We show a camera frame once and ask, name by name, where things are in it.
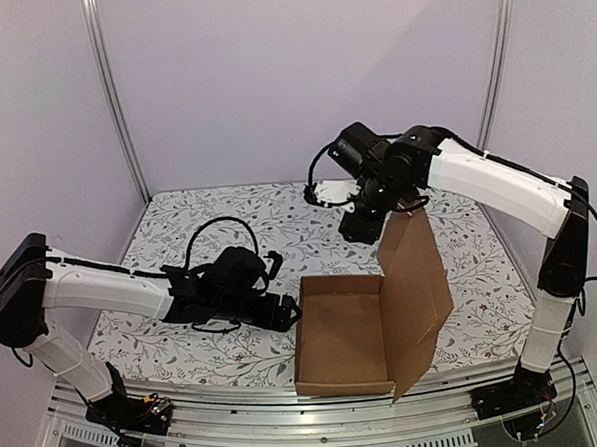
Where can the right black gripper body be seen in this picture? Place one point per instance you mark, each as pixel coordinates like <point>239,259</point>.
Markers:
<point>361,227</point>

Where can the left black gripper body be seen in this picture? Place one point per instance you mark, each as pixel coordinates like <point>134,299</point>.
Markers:
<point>232,308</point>

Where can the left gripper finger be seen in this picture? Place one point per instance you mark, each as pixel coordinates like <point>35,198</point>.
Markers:
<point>283,324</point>
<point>288,308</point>

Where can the brown cardboard paper box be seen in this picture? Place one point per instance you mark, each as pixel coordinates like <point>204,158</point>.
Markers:
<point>374,334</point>

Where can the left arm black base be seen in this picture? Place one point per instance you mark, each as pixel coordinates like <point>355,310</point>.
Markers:
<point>149,415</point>

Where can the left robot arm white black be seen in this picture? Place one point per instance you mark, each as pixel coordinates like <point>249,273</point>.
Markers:
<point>37,278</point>

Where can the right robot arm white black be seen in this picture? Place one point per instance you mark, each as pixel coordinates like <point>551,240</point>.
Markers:
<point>388,172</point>

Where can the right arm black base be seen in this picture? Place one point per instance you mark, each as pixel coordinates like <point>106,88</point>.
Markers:
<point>525,389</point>

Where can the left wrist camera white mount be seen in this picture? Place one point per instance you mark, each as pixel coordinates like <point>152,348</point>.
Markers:
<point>274,262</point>

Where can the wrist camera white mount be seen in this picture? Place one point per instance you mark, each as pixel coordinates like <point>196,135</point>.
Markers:
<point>274,262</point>
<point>331,194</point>

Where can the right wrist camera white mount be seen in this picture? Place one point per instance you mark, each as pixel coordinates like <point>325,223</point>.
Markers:
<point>331,194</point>

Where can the front aluminium rail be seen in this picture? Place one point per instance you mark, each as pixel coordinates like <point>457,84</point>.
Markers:
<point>436,412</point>

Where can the right aluminium frame post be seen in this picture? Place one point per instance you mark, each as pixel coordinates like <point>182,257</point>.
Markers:
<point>496,72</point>

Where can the aluminium frame post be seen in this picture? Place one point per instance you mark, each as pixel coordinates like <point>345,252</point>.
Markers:
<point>496,72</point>
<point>107,78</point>

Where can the left aluminium frame post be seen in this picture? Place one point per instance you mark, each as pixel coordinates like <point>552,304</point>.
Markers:
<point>107,78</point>

